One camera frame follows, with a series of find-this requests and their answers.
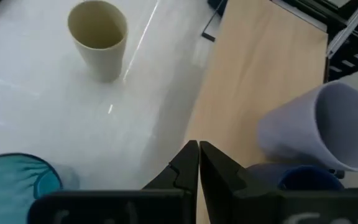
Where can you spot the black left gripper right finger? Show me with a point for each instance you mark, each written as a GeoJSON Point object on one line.
{"type": "Point", "coordinates": [259, 208]}

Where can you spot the teal transparent tumbler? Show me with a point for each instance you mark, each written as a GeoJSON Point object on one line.
{"type": "Point", "coordinates": [5, 186]}

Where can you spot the white table sheet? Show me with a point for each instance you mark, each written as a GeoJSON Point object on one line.
{"type": "Point", "coordinates": [57, 124]}

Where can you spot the grey mug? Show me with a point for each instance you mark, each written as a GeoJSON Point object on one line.
{"type": "Point", "coordinates": [291, 133]}

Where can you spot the wooden shelf tray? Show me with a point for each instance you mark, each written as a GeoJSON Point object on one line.
{"type": "Point", "coordinates": [253, 77]}

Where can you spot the dark blue mug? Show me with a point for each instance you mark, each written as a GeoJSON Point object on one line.
{"type": "Point", "coordinates": [309, 180]}

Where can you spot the beige plastic cup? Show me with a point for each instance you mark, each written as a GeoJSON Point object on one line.
{"type": "Point", "coordinates": [101, 65]}

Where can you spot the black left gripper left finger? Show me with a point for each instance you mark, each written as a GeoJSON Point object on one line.
{"type": "Point", "coordinates": [166, 205]}

